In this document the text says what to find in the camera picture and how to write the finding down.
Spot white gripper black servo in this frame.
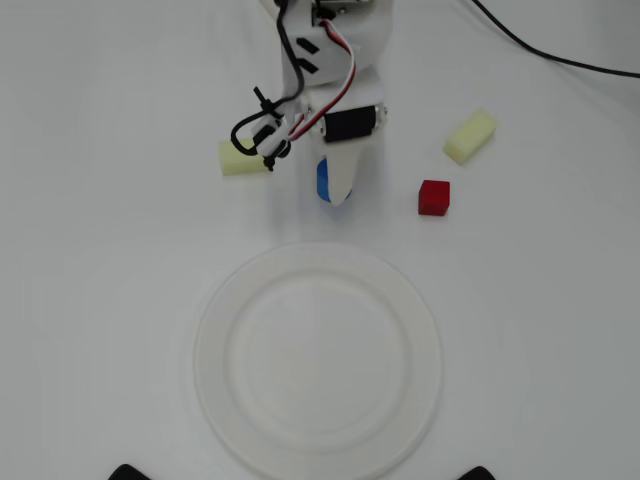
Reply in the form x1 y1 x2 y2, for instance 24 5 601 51
304 82 390 207

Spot blue cylinder block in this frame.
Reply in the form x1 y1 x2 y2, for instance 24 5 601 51
315 158 355 206

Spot red cube block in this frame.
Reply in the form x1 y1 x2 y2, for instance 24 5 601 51
417 179 451 217

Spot pale yellow foam block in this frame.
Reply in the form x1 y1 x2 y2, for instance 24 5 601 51
218 139 271 177
442 108 498 166

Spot white round plate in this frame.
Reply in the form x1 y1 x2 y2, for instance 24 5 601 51
193 242 444 480

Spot small white black camera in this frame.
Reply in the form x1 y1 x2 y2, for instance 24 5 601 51
249 107 296 162

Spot red white black servo wires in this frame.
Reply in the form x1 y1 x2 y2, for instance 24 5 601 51
284 19 359 147

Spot black camera cable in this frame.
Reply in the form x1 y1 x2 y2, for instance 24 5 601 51
230 0 307 174

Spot long black cable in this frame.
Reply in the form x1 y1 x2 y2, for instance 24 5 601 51
472 0 640 79

